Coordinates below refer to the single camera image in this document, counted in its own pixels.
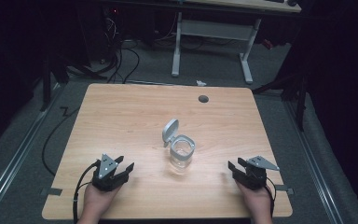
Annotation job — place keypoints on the clear jar with grey lid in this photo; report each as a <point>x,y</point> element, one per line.
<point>180,146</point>

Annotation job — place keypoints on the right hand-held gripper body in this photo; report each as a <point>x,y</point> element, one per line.
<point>254,174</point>

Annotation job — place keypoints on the grey tape strip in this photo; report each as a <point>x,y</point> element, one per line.
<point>284,188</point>
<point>52,191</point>

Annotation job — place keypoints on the white-legged desk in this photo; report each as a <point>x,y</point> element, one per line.
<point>217,31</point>

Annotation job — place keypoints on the person's right hand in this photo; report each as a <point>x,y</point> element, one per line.
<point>256,202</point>

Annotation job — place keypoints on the crumpled white paper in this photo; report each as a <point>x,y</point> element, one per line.
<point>201,83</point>

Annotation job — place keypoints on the black stand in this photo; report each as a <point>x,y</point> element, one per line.
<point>48,84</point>
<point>295,93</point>

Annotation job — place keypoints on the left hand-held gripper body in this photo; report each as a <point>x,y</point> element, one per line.
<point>105,175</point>

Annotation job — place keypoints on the metal floor rail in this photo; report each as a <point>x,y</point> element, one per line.
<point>312,161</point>
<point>18,155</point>

